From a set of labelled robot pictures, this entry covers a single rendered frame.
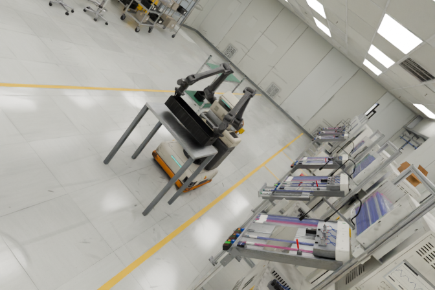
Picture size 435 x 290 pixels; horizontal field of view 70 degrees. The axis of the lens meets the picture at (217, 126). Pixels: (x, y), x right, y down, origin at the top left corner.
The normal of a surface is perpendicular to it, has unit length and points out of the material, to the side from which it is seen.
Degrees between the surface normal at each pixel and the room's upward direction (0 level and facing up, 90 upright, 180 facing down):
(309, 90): 90
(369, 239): 90
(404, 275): 90
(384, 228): 90
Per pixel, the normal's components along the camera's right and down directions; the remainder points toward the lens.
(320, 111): -0.38, 0.08
